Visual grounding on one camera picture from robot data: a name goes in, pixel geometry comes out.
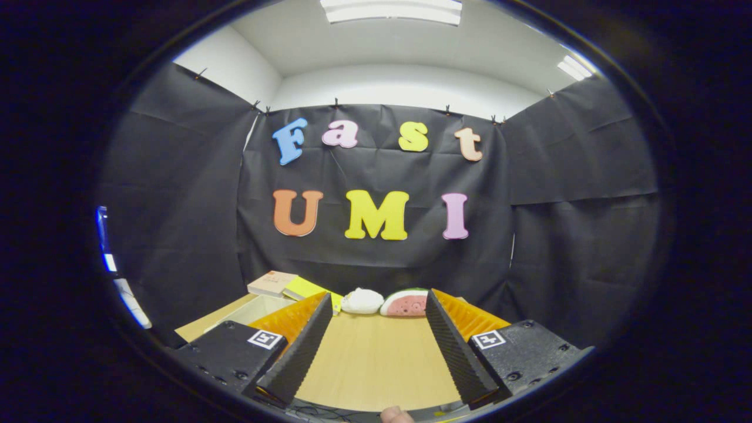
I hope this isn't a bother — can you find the watermelon slice plush toy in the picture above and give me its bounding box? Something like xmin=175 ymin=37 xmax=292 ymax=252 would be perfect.
xmin=380 ymin=287 xmax=429 ymax=318

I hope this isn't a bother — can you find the black backdrop cloth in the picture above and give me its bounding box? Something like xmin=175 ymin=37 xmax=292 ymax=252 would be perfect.
xmin=99 ymin=62 xmax=662 ymax=347

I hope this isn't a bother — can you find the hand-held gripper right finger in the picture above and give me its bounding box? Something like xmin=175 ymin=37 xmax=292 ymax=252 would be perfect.
xmin=424 ymin=289 xmax=594 ymax=412

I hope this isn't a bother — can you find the green fabric storage box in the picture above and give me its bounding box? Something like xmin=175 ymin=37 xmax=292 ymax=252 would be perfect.
xmin=175 ymin=293 xmax=300 ymax=343

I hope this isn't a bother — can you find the long ceiling light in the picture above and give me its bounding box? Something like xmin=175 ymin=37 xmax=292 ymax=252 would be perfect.
xmin=320 ymin=0 xmax=463 ymax=26

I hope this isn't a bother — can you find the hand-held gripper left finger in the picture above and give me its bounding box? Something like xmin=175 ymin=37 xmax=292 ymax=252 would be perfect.
xmin=173 ymin=291 xmax=334 ymax=410

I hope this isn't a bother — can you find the white plush toy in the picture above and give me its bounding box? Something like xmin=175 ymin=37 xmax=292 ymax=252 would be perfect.
xmin=341 ymin=287 xmax=385 ymax=315

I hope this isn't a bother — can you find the small ceiling light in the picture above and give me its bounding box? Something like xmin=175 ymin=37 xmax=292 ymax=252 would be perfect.
xmin=557 ymin=55 xmax=594 ymax=81

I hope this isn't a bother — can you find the yellow book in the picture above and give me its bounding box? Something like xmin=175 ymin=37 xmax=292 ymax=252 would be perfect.
xmin=283 ymin=276 xmax=344 ymax=315

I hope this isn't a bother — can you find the beige book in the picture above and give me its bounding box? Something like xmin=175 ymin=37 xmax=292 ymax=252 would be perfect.
xmin=247 ymin=270 xmax=298 ymax=298

